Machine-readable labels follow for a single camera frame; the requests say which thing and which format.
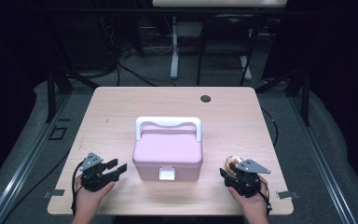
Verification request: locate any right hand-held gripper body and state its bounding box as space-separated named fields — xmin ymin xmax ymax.
xmin=224 ymin=158 xmax=271 ymax=199

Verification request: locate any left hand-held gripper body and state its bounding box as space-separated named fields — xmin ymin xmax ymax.
xmin=79 ymin=152 xmax=119 ymax=192

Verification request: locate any gold foil ball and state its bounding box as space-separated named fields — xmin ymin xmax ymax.
xmin=225 ymin=154 xmax=244 ymax=175

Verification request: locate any pink storage box white handle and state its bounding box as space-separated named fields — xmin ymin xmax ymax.
xmin=131 ymin=116 xmax=204 ymax=183

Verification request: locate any person's left hand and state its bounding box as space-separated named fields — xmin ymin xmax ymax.
xmin=74 ymin=175 xmax=117 ymax=216

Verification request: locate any person's right hand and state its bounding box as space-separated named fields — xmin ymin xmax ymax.
xmin=227 ymin=175 xmax=270 ymax=216

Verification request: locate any black metal stand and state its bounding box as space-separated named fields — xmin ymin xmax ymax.
xmin=255 ymin=65 xmax=312 ymax=127
xmin=44 ymin=60 xmax=101 ymax=124

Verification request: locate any dark curtain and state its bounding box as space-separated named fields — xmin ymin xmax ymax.
xmin=0 ymin=0 xmax=49 ymax=195
xmin=306 ymin=0 xmax=358 ymax=199

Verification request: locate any black chair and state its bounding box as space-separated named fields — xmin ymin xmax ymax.
xmin=196 ymin=13 xmax=263 ymax=87

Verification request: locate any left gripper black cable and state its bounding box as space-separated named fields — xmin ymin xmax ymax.
xmin=70 ymin=160 xmax=86 ymax=217

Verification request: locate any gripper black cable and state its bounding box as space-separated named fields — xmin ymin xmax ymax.
xmin=258 ymin=178 xmax=274 ymax=217
xmin=70 ymin=160 xmax=86 ymax=217

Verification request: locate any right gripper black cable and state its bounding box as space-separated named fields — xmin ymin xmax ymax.
xmin=258 ymin=178 xmax=274 ymax=217

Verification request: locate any grey table bracket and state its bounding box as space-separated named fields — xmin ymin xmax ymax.
xmin=42 ymin=189 xmax=66 ymax=200
xmin=276 ymin=189 xmax=300 ymax=201

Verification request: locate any black floor cable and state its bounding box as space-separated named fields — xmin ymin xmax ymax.
xmin=0 ymin=150 xmax=73 ymax=224
xmin=260 ymin=106 xmax=280 ymax=147

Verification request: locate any grey floor rail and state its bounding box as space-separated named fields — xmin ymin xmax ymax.
xmin=288 ymin=95 xmax=358 ymax=224
xmin=0 ymin=92 xmax=73 ymax=224

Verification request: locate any tangle of background cables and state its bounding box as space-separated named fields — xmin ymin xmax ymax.
xmin=98 ymin=13 xmax=176 ymax=88

